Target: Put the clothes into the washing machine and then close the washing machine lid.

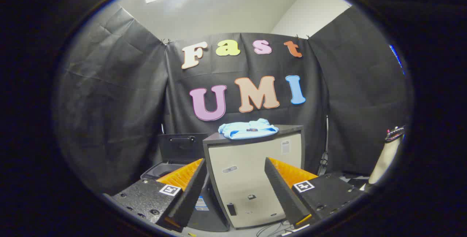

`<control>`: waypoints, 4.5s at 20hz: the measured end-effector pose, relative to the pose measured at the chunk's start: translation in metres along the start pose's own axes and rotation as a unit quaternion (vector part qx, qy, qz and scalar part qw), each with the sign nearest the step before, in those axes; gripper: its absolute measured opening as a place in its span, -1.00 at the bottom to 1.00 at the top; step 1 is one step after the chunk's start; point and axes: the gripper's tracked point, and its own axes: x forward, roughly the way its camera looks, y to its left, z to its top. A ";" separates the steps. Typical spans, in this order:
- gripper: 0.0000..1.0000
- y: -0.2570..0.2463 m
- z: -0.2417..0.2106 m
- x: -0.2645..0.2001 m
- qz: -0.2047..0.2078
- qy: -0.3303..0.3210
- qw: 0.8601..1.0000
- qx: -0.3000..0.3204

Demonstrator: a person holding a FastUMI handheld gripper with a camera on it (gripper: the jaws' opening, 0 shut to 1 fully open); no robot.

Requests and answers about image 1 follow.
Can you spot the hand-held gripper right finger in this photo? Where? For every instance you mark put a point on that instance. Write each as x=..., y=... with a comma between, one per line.
x=282, y=193

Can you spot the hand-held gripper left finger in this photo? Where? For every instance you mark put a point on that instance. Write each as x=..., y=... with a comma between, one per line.
x=189, y=193

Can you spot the dark grey washing machine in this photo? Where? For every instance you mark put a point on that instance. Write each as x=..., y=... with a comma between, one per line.
x=211, y=215

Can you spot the washing machine lid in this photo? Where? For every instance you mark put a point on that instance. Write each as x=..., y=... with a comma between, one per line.
x=180, y=149

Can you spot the light blue shirt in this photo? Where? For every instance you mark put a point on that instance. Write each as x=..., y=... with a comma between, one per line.
x=248, y=132

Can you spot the beige cabinet with dark top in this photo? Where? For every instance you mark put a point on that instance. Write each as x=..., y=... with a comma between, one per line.
x=251, y=171

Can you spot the thin black stand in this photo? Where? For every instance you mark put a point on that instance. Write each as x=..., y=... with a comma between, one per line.
x=324, y=156

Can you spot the black backdrop cloth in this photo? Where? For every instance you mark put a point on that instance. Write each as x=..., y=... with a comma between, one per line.
x=109, y=102

